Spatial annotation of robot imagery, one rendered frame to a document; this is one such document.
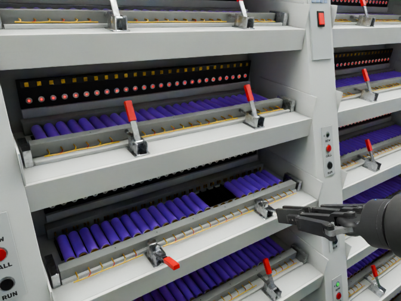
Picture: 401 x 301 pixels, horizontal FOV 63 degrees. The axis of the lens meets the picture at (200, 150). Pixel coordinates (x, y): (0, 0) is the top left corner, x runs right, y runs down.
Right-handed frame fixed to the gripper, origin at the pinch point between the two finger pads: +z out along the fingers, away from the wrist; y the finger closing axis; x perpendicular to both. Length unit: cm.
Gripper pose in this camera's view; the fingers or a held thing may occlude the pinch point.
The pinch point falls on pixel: (293, 215)
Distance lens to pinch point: 69.8
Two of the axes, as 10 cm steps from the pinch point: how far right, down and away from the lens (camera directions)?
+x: -2.3, -9.7, -0.3
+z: -5.1, 0.9, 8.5
